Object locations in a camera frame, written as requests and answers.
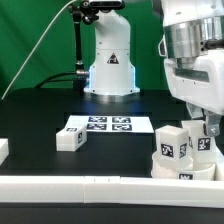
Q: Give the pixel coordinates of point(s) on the white left rail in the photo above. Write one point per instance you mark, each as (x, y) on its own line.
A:
(4, 150)

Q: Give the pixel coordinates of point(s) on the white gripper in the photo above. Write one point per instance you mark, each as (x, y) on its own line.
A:
(205, 93)

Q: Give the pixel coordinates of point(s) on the black overhead camera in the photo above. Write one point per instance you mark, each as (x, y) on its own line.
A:
(103, 4)

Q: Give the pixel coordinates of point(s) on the white paper with markers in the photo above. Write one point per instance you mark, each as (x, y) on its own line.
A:
(94, 123)

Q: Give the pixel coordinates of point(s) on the white round stool seat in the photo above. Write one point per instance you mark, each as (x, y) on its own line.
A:
(191, 171)

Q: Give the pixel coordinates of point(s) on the white front rail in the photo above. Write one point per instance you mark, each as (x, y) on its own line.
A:
(118, 190)

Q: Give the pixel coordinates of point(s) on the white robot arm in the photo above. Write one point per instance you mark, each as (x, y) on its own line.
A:
(192, 47)

